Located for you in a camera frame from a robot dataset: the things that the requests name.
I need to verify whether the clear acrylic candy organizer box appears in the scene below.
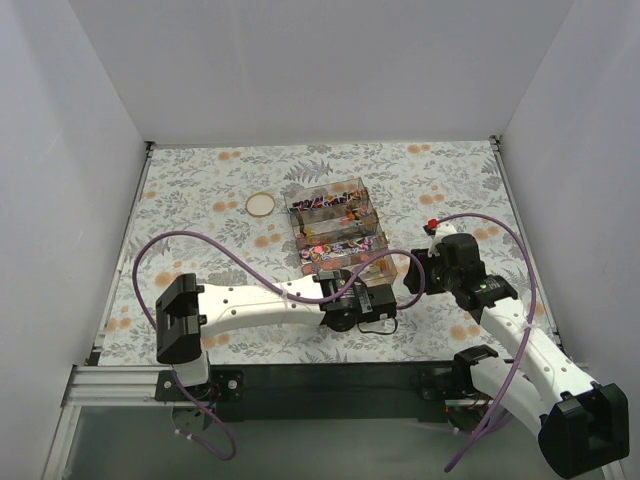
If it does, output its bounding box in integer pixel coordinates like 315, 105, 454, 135
284, 178, 389, 275

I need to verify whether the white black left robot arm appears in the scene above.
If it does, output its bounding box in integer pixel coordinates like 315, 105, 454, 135
155, 270, 397, 400

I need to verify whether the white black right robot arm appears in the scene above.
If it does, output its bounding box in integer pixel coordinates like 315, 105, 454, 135
404, 223, 630, 479

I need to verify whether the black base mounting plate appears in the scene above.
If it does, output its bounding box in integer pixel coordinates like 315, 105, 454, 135
188, 361, 487, 422

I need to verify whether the round wooden jar lid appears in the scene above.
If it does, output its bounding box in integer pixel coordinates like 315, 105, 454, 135
245, 192, 276, 218

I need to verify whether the floral patterned table cloth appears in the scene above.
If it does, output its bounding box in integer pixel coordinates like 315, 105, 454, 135
96, 141, 557, 366

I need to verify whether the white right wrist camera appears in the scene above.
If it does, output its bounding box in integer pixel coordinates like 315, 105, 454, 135
423, 219, 457, 255

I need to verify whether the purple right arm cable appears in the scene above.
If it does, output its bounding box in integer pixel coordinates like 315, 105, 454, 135
432, 213, 540, 474

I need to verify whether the aluminium frame rail right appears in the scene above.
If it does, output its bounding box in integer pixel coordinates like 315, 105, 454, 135
489, 134, 571, 362

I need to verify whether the aluminium frame rail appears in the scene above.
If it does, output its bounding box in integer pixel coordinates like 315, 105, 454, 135
489, 134, 571, 362
39, 363, 626, 480

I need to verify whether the aluminium front frame rail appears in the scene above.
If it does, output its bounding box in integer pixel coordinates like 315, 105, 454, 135
39, 363, 626, 480

